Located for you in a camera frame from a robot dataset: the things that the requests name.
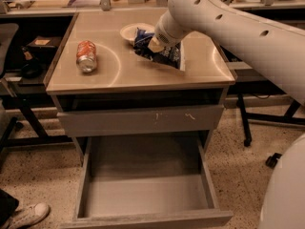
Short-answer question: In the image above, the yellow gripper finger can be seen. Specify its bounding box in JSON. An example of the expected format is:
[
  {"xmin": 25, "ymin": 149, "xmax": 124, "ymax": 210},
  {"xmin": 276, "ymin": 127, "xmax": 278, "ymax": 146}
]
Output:
[{"xmin": 148, "ymin": 37, "xmax": 164, "ymax": 52}]

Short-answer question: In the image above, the black chair caster base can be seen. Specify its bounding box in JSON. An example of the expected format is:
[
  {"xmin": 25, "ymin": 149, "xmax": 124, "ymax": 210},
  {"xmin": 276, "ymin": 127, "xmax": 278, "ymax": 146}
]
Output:
[{"xmin": 265, "ymin": 153, "xmax": 282, "ymax": 169}]

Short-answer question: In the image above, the black bottle under desk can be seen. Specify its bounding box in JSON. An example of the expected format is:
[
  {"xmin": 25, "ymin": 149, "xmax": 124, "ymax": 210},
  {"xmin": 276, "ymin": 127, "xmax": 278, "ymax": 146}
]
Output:
[{"xmin": 21, "ymin": 46, "xmax": 42, "ymax": 79}]

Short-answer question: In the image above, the white paper bowl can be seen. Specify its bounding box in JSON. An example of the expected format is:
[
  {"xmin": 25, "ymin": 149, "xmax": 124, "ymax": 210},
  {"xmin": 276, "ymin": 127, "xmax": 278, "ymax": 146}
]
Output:
[{"xmin": 120, "ymin": 23, "xmax": 154, "ymax": 45}]

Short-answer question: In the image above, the black box under desk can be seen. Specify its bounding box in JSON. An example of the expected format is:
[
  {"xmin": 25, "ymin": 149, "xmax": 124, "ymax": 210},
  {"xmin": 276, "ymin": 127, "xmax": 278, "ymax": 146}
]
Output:
[{"xmin": 27, "ymin": 36, "xmax": 61, "ymax": 58}]

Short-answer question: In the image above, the closed grey top drawer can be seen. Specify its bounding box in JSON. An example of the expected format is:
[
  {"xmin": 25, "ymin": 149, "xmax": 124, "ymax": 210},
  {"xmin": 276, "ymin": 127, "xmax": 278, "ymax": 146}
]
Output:
[{"xmin": 57, "ymin": 105, "xmax": 223, "ymax": 137}]

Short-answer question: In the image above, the open grey middle drawer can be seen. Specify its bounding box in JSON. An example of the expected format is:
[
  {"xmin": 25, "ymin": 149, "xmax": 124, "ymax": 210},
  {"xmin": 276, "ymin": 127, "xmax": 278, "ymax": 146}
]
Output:
[{"xmin": 60, "ymin": 134, "xmax": 233, "ymax": 229}]

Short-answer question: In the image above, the orange soda can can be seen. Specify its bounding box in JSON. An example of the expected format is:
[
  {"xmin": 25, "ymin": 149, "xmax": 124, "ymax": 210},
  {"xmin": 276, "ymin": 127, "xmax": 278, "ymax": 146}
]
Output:
[{"xmin": 76, "ymin": 40, "xmax": 97, "ymax": 73}]

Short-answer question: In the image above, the blue chip bag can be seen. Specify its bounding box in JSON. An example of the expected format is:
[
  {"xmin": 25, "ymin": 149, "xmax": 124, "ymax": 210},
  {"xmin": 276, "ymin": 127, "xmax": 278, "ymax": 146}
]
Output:
[{"xmin": 133, "ymin": 28, "xmax": 182, "ymax": 70}]

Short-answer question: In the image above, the grey drawer cabinet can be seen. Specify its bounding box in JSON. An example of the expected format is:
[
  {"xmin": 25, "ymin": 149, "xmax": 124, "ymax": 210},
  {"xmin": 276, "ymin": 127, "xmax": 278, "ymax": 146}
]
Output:
[{"xmin": 43, "ymin": 7, "xmax": 238, "ymax": 164}]

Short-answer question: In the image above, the white sneaker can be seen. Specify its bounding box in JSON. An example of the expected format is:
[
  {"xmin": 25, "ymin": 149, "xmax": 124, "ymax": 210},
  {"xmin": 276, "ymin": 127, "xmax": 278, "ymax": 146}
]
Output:
[{"xmin": 0, "ymin": 203, "xmax": 51, "ymax": 229}]

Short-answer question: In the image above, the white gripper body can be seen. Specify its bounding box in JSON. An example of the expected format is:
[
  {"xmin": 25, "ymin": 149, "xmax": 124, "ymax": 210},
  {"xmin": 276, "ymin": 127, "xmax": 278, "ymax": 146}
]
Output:
[{"xmin": 154, "ymin": 11, "xmax": 191, "ymax": 47}]

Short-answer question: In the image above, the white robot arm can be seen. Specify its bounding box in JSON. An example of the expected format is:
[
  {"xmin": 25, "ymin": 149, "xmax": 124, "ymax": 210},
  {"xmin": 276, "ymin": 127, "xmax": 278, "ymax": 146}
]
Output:
[{"xmin": 149, "ymin": 0, "xmax": 305, "ymax": 229}]

